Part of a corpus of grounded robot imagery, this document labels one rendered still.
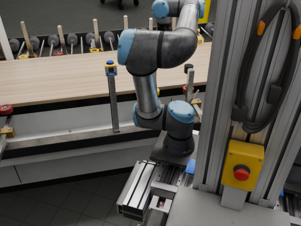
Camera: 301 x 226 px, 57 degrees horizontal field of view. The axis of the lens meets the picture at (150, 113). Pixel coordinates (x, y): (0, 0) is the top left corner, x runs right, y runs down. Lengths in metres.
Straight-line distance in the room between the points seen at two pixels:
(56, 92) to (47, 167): 0.68
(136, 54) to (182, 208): 0.48
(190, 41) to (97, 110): 1.32
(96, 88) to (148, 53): 1.25
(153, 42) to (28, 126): 1.51
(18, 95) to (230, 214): 1.67
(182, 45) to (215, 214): 0.51
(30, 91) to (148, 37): 1.44
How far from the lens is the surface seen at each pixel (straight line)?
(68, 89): 2.11
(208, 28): 3.45
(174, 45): 0.85
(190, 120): 1.19
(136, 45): 0.86
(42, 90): 2.15
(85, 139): 1.94
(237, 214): 0.90
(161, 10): 1.21
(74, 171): 2.50
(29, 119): 2.15
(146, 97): 1.05
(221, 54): 0.64
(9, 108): 2.03
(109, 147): 2.06
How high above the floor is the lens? 1.95
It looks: 36 degrees down
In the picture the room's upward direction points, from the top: straight up
